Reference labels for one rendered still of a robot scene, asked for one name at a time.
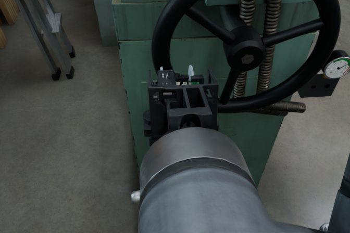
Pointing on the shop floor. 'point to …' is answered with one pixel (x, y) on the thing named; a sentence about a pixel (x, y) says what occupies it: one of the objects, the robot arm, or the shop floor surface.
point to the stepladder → (54, 20)
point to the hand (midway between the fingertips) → (175, 92)
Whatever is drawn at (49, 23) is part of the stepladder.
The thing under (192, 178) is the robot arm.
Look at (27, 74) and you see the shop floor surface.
